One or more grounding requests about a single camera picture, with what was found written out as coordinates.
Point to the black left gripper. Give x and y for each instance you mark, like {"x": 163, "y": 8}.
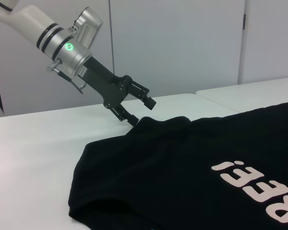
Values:
{"x": 103, "y": 81}

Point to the black shirt with FREE print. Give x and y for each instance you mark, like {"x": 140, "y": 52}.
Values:
{"x": 182, "y": 167}

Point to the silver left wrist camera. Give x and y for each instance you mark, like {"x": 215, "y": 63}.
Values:
{"x": 88, "y": 26}

